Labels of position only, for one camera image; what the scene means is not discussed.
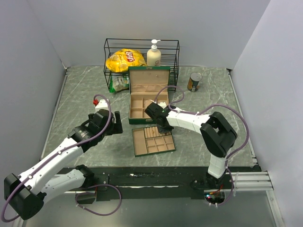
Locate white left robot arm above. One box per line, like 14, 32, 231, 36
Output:
1, 96, 123, 223

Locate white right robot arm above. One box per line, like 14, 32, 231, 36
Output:
144, 102, 238, 189

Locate green jewelry tray insert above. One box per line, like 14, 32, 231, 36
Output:
132, 126, 176, 157

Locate green jewelry box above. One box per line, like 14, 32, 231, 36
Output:
128, 66, 170, 124

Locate green snack bag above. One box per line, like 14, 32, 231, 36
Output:
109, 76, 129, 93

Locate yellow food can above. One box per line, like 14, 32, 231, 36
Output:
187, 72, 202, 92

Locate cream lotion pump bottle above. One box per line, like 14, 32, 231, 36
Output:
147, 39, 161, 66

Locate yellow chips bag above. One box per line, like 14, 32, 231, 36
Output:
106, 49, 147, 72

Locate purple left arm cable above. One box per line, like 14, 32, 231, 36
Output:
1, 94, 112, 223

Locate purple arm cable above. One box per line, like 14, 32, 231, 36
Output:
1, 94, 112, 223
155, 86, 250, 166

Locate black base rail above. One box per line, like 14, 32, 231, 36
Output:
56, 165, 237, 201

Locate black wire rack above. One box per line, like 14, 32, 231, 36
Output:
103, 38, 180, 93

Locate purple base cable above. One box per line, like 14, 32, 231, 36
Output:
75, 184, 123, 216

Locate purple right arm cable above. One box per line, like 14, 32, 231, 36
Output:
155, 86, 250, 166

